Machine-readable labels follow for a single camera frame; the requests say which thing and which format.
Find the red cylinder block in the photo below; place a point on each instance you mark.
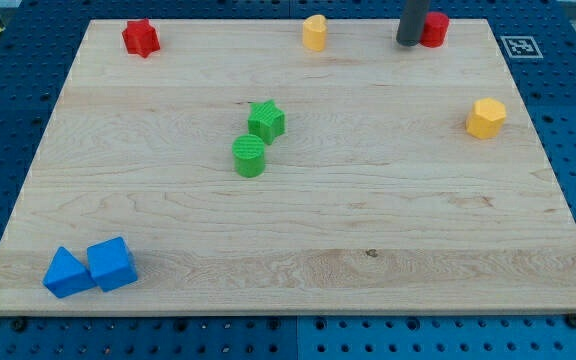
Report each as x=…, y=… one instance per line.
x=435, y=29

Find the wooden board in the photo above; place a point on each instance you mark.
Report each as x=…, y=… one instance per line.
x=375, y=200

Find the green cylinder block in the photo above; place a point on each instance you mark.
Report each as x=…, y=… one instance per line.
x=249, y=155

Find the red star block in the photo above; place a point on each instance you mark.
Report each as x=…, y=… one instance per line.
x=140, y=38

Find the yellow hexagon block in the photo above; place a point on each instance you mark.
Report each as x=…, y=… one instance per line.
x=486, y=118

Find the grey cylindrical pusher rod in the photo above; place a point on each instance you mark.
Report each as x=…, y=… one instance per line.
x=411, y=23

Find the blue cube block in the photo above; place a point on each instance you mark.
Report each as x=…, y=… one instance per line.
x=111, y=264

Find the green star block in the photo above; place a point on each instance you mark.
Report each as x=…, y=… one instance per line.
x=266, y=121

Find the blue triangle block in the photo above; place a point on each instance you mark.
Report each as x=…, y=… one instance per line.
x=66, y=275

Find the white fiducial marker tag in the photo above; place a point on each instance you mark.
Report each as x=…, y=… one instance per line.
x=521, y=47

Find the yellow heart block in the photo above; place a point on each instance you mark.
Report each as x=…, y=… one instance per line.
x=314, y=32

